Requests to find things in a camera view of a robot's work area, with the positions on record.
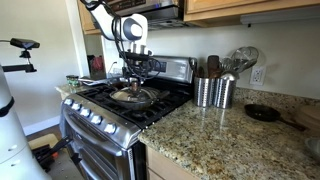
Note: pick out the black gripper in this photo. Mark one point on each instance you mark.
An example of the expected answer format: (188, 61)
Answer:
(136, 69)

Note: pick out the glass pan lid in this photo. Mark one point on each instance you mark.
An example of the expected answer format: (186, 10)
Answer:
(146, 95)

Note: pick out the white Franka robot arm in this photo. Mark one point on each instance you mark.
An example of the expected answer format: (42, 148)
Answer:
(103, 20)

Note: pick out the dark wok pan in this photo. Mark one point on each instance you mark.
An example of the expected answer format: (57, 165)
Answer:
(140, 105)

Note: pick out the small jar with dark lid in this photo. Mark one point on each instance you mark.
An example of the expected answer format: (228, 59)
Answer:
(72, 81)

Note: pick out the red cloth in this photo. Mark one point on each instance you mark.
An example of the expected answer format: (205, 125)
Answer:
(97, 64)

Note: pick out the flat grey countertop appliance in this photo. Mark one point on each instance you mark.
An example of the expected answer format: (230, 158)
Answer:
(93, 81)

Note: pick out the silver stove knob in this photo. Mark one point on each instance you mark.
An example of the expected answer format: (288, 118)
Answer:
(96, 119)
(68, 101)
(110, 128)
(85, 112)
(76, 106)

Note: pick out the dark serving spoon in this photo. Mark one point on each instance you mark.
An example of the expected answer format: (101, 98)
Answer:
(193, 65)

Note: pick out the stainless steel gas range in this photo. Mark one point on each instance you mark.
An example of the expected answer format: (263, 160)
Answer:
(100, 133)

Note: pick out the perforated steel utensil holder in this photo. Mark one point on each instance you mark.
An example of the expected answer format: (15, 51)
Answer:
(224, 93)
(203, 91)

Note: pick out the stainless steel microwave hood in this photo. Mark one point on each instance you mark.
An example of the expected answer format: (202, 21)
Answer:
(163, 13)

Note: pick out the dark wooden spatula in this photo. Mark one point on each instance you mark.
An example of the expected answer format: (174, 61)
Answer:
(213, 65)

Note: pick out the light wooden base cabinet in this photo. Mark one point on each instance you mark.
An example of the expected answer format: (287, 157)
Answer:
(160, 166)

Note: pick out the steel ladle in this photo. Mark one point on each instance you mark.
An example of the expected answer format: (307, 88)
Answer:
(229, 76)

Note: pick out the steel mesh skimmer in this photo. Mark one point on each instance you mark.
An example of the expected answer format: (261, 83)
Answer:
(245, 56)

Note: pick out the black and orange clamp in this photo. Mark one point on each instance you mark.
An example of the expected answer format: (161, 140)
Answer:
(50, 154)

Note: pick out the light wooden board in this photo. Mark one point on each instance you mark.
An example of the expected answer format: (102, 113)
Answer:
(40, 140)

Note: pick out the black cast iron skillet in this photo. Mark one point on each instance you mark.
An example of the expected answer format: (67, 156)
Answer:
(261, 112)

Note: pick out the round wooden boards stack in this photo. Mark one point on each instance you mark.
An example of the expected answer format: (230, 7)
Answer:
(310, 116)

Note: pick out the small steel bowl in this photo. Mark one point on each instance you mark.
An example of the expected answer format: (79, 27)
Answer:
(314, 148)

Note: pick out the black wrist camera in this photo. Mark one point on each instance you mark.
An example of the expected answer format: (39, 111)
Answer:
(135, 56)

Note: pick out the black stereo camera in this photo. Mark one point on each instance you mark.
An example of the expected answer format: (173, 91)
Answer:
(24, 43)

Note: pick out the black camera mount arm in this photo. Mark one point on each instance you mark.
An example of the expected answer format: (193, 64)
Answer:
(18, 68)

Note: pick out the white wall outlet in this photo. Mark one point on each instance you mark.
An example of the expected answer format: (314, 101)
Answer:
(257, 75)

